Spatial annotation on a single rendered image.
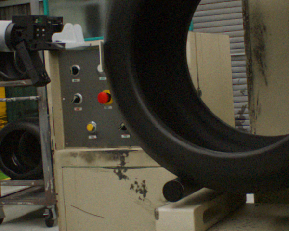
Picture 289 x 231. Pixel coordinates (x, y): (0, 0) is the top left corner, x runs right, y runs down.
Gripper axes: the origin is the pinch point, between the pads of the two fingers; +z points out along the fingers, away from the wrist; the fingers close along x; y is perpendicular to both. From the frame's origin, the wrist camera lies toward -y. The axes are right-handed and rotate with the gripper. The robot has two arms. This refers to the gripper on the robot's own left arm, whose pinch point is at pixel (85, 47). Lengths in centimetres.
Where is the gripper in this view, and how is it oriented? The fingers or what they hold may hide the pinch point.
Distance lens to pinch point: 148.2
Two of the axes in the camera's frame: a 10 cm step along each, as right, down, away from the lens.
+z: 9.0, 0.8, -4.3
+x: 4.4, -0.8, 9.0
